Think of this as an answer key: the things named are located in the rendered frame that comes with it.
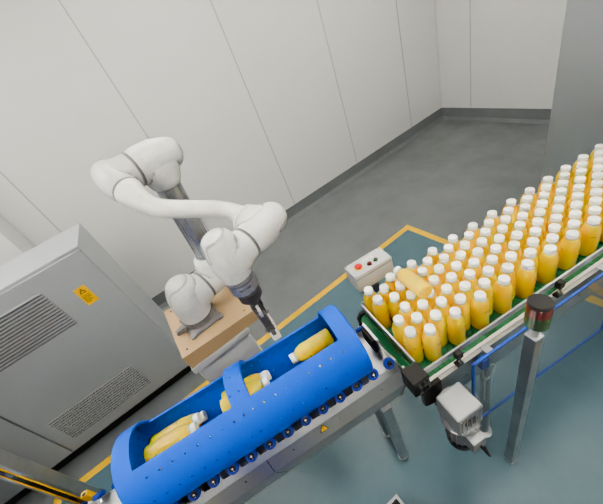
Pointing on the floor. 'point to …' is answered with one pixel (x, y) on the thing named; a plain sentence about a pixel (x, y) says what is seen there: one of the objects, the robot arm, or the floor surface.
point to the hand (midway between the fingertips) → (271, 327)
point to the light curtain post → (23, 471)
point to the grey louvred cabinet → (58, 356)
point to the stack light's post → (531, 350)
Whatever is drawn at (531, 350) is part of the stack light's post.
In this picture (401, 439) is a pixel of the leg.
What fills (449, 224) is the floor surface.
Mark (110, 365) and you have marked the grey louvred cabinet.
